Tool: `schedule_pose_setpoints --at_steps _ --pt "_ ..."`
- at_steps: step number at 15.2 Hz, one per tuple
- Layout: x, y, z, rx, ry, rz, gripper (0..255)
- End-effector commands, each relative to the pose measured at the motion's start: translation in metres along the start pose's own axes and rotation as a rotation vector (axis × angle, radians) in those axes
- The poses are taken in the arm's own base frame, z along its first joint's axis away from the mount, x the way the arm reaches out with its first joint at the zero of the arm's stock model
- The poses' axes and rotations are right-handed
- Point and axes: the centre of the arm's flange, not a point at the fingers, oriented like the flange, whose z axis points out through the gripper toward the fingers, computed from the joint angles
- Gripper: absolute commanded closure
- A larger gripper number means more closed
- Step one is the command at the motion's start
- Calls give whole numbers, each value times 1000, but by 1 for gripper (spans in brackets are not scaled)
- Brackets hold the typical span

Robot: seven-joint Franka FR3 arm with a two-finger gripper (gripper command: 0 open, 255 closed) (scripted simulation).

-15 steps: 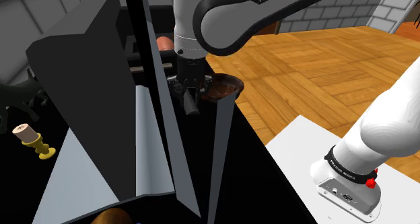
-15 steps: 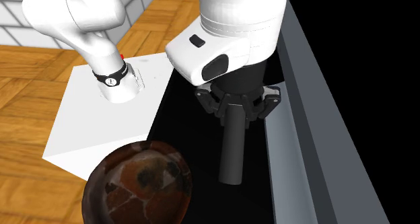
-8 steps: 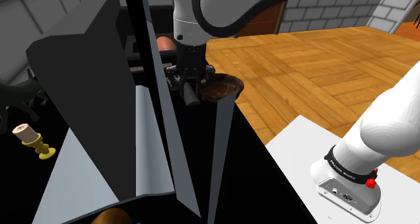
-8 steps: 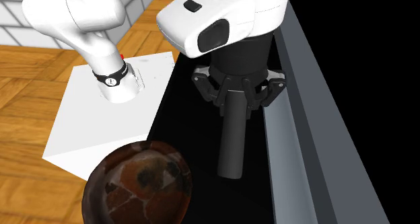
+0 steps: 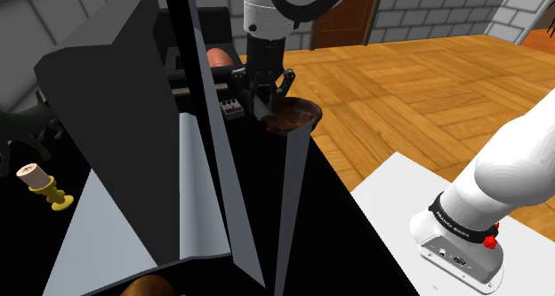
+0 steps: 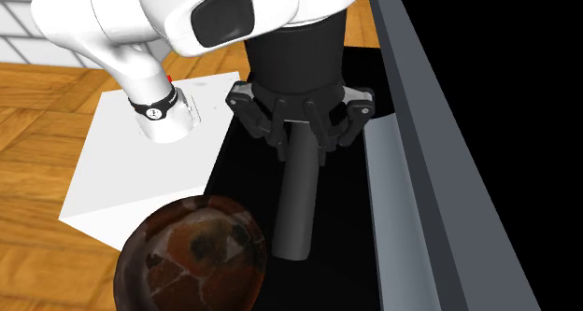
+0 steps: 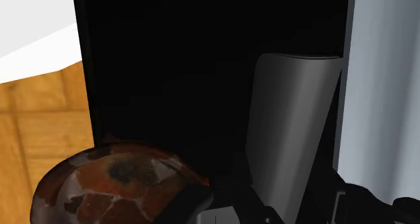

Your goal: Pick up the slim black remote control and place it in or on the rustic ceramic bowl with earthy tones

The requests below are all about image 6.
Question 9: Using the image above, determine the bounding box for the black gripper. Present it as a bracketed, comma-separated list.
[225, 10, 377, 167]

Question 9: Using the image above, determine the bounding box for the dark grey cylinder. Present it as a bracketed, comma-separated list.
[271, 119, 320, 262]

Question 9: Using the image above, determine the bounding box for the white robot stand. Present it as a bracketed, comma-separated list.
[58, 71, 243, 253]

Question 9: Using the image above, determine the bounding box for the brown glazed bowl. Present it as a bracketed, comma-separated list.
[112, 194, 269, 311]

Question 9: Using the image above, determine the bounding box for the grey furniture frame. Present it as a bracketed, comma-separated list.
[362, 0, 544, 311]

